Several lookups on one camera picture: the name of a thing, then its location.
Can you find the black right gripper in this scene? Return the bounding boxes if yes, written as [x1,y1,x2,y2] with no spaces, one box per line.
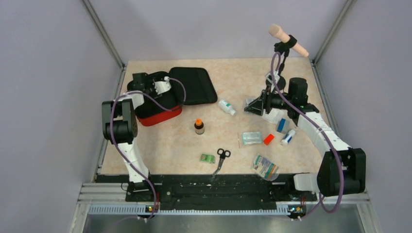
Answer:
[244,84,293,116]

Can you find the black microphone stand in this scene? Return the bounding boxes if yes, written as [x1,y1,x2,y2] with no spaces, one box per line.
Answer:
[273,34,297,90]

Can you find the black handled scissors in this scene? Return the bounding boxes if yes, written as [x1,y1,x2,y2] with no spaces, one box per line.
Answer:
[212,149,231,179]

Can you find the blue grey box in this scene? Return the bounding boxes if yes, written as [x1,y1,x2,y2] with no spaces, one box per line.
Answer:
[276,118,290,134]

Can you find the white bottle green label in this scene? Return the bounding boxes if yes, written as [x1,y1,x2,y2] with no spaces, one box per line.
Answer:
[218,100,237,116]

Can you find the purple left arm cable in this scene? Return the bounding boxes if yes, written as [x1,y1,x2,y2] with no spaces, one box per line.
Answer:
[109,76,188,221]

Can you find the beige microphone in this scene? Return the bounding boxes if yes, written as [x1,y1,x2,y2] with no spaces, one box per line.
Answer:
[268,24,309,57]

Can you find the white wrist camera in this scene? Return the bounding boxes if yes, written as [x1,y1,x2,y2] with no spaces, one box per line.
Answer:
[265,71,280,90]
[154,76,172,95]

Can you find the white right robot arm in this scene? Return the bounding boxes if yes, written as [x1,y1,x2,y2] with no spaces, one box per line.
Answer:
[244,77,366,200]

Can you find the clear bag wipe sachets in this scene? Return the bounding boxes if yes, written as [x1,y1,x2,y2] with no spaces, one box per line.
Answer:
[242,96,256,112]

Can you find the small teal pad packet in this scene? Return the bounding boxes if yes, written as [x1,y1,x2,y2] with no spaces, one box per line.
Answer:
[238,132,263,148]

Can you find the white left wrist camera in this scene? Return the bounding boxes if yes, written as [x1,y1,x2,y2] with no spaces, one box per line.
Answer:
[154,76,172,95]

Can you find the bandage roll packet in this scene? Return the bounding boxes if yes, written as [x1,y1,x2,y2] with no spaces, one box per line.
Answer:
[251,154,279,182]

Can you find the white plastic packet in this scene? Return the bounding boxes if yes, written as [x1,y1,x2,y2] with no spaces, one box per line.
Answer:
[262,109,284,125]

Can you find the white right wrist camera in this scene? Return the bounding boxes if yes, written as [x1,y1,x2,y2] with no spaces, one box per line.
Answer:
[265,71,280,90]

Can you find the orange small box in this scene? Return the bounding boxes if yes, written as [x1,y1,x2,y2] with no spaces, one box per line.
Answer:
[263,134,275,145]

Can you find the brown bottle orange cap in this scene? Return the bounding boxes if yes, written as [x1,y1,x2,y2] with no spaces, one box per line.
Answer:
[194,118,205,135]

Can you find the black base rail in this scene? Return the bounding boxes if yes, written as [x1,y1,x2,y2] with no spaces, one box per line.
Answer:
[96,174,318,211]

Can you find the red black medicine kit case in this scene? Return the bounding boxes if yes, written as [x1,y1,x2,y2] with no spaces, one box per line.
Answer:
[135,67,218,127]

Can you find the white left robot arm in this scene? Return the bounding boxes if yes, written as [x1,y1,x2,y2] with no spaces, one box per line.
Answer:
[102,73,159,201]

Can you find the green wind oil box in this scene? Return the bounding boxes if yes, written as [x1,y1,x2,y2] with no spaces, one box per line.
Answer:
[200,153,215,164]

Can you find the white blue tube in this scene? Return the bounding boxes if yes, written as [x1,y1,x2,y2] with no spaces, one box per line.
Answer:
[281,129,296,145]

